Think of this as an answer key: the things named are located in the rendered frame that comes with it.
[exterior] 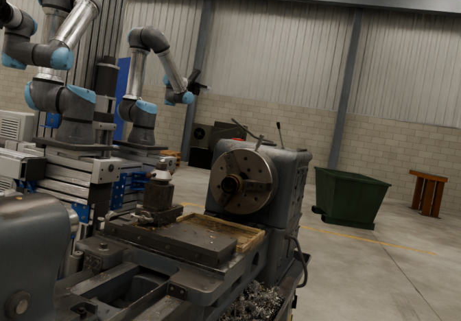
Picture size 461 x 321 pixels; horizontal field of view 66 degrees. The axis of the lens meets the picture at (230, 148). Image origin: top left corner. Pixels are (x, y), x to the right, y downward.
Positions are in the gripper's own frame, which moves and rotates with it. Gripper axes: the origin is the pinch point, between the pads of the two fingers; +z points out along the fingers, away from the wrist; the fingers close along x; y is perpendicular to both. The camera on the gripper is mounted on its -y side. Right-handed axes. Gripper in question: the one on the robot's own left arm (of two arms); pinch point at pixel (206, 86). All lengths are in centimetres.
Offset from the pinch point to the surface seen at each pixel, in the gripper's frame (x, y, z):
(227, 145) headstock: 57, 27, -31
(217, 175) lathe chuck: 69, 41, -45
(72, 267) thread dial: 89, 62, -122
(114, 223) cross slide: 87, 51, -110
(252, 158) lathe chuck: 82, 27, -40
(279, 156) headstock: 85, 24, -22
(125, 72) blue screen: -399, 9, 185
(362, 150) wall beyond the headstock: -215, 54, 938
